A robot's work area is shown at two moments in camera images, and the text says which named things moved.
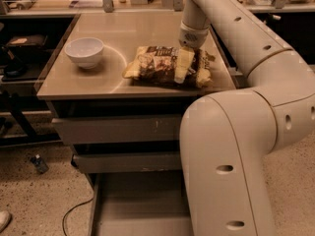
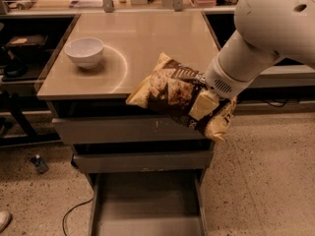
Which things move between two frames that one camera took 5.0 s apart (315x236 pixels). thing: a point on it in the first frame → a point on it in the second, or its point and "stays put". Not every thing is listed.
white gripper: x=193 y=37 → x=219 y=81
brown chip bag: x=156 y=66 → x=171 y=87
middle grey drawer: x=130 y=162 stays put
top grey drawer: x=135 y=129 stays put
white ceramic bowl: x=85 y=51 stays put
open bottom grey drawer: x=139 y=204 stays put
